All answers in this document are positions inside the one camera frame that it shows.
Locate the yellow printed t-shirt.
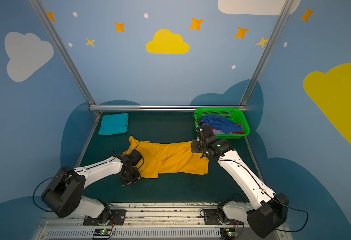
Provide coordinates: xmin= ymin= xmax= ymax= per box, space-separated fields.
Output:
xmin=123 ymin=136 xmax=209 ymax=179

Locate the green plastic laundry basket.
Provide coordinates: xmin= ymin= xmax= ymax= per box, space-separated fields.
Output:
xmin=193 ymin=109 xmax=251 ymax=140

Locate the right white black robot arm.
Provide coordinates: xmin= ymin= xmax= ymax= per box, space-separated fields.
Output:
xmin=192 ymin=125 xmax=291 ymax=239

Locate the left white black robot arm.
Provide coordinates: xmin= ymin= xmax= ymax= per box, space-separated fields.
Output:
xmin=36 ymin=149 xmax=145 ymax=225

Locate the lavender t-shirt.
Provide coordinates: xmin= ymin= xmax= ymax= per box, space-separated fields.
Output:
xmin=212 ymin=128 xmax=225 ymax=135

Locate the blue t-shirt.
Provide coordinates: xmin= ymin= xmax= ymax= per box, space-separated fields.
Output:
xmin=198 ymin=115 xmax=244 ymax=135

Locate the red t-shirt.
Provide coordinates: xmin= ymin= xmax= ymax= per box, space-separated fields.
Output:
xmin=197 ymin=118 xmax=245 ymax=135

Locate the folded teal t-shirt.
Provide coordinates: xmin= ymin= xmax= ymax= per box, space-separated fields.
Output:
xmin=98 ymin=113 xmax=128 ymax=136

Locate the left green circuit board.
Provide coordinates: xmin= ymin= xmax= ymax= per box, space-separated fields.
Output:
xmin=92 ymin=228 xmax=112 ymax=240

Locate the green circuit board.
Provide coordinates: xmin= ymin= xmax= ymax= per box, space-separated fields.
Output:
xmin=92 ymin=228 xmax=112 ymax=240
xmin=220 ymin=228 xmax=238 ymax=240

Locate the right green circuit board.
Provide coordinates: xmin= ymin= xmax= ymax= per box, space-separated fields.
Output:
xmin=220 ymin=228 xmax=238 ymax=240

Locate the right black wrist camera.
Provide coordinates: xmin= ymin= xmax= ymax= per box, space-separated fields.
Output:
xmin=196 ymin=124 xmax=216 ymax=142

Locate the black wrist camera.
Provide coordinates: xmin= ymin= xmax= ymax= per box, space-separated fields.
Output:
xmin=127 ymin=149 xmax=143 ymax=166
xmin=196 ymin=124 xmax=216 ymax=142

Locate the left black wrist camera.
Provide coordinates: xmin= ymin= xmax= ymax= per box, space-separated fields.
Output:
xmin=127 ymin=149 xmax=143 ymax=166

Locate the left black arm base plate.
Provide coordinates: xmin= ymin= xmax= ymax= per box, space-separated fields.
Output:
xmin=83 ymin=209 xmax=126 ymax=226

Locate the aluminium mounting rail base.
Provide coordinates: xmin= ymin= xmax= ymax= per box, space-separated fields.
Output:
xmin=31 ymin=202 xmax=294 ymax=240

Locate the right side table rail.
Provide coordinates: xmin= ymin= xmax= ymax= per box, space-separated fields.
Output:
xmin=244 ymin=137 xmax=264 ymax=181

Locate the horizontal aluminium frame bar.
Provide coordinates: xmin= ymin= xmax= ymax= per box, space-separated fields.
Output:
xmin=89 ymin=105 xmax=247 ymax=112

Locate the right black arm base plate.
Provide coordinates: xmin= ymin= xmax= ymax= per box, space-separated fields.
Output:
xmin=200 ymin=209 xmax=244 ymax=226

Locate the right aluminium frame post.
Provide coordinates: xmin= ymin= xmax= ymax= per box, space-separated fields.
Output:
xmin=238 ymin=0 xmax=295 ymax=111

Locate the aluminium frame post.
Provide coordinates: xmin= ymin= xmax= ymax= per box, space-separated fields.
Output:
xmin=238 ymin=0 xmax=295 ymax=111
xmin=28 ymin=0 xmax=96 ymax=107

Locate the left aluminium frame post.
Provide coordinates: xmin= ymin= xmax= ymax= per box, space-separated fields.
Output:
xmin=28 ymin=0 xmax=96 ymax=107

